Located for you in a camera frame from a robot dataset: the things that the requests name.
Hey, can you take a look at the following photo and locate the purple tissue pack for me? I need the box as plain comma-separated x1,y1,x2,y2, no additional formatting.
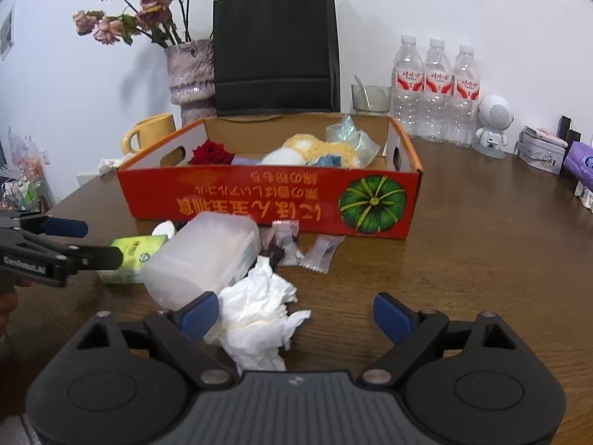
563,141,593,181

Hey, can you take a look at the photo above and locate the large white tissue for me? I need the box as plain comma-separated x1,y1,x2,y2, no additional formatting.
204,256,312,372

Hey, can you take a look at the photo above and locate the green paper box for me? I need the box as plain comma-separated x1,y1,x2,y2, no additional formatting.
97,235,170,285

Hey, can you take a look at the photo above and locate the small crumpled white tissue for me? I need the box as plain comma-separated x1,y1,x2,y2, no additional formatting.
99,155,135,177

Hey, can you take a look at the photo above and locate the small white round case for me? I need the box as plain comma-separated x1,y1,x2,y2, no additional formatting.
152,221,178,242

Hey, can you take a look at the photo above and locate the white robot-shaped speaker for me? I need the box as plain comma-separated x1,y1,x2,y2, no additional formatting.
473,94,514,159

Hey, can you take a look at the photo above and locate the clear plastic wrapper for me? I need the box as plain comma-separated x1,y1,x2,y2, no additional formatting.
299,235,346,273

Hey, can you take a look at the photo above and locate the black rectangular device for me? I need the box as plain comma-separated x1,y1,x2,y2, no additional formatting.
558,115,582,151

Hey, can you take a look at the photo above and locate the clear water bottle red label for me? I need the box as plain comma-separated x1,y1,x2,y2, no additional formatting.
451,45,479,148
393,34,426,140
424,38,454,144

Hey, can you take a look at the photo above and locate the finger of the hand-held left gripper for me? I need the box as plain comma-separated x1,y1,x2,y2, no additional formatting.
44,242,124,273
0,211,89,238

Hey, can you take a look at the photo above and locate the pile of plastic bags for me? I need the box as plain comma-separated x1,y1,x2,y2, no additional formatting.
0,127,56,214

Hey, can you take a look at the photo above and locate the person's left hand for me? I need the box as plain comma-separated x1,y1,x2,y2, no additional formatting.
0,279,33,337

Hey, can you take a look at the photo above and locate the white printed tin box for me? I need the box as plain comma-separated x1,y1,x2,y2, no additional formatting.
514,126,569,175

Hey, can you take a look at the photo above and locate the yellow and white plush toy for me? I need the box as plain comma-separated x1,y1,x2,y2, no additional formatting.
259,133,362,168

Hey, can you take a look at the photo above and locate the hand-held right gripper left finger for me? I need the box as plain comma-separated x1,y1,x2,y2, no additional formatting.
76,291,239,388

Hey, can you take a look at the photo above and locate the clear glass cup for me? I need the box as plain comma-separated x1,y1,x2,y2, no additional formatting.
351,84,392,116

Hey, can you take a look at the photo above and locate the clear wrapper with pink print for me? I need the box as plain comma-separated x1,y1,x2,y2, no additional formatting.
259,221,304,267

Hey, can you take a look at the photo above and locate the yellow mug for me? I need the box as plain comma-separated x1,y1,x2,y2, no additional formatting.
121,113,179,155

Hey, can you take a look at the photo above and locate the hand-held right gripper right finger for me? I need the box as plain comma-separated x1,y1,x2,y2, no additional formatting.
354,292,517,388

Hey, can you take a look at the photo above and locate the red rose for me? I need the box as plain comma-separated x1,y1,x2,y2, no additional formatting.
189,140,235,166

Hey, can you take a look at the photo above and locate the translucent plastic container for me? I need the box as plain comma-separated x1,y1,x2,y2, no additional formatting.
143,213,261,311

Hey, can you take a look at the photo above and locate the mottled pink ceramic vase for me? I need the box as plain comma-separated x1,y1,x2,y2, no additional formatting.
164,39,218,128

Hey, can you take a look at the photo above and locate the clear plastic bag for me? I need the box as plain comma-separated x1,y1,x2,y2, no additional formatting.
325,115,381,168

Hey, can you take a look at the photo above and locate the clear plastic spoon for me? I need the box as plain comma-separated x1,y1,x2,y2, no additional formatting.
354,75,372,109

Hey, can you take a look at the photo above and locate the wall picture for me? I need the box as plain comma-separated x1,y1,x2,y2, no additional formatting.
0,7,16,61

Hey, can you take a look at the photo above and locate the black paper bag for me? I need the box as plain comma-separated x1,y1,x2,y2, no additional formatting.
212,0,341,118

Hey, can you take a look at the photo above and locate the red cardboard box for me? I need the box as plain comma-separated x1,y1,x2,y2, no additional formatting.
116,112,424,240

